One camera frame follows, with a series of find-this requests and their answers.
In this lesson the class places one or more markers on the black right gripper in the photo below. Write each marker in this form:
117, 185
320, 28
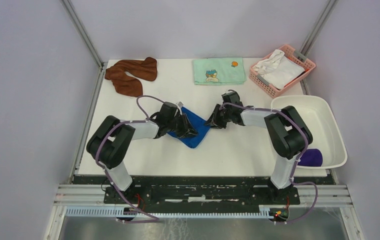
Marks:
214, 120

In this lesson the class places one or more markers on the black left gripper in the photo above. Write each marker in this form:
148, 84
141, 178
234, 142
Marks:
187, 129

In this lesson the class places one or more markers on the blue towel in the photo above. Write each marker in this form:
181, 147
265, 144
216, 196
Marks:
198, 123

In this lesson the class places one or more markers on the purple towel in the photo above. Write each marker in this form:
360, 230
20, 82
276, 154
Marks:
311, 158

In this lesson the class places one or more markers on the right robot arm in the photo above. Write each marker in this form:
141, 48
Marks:
288, 133

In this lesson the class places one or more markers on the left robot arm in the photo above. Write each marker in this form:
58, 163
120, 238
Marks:
110, 142

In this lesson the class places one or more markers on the mint green cartoon towel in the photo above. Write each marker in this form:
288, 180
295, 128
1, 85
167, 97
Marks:
219, 71

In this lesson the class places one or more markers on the white cloth in basket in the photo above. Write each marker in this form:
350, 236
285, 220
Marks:
278, 70

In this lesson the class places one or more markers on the brown towel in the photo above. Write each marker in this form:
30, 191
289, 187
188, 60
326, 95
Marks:
126, 75

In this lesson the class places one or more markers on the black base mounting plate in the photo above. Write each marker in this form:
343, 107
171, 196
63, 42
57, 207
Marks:
194, 195

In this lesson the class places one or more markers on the pink plastic basket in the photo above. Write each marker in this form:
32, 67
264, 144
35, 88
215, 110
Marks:
293, 55

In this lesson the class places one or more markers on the white plastic tub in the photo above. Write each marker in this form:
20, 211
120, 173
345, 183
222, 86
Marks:
319, 118

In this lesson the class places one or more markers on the white slotted cable duct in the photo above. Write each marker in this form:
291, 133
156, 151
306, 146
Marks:
123, 212

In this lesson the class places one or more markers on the aluminium frame rail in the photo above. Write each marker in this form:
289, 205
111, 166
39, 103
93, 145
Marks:
92, 195

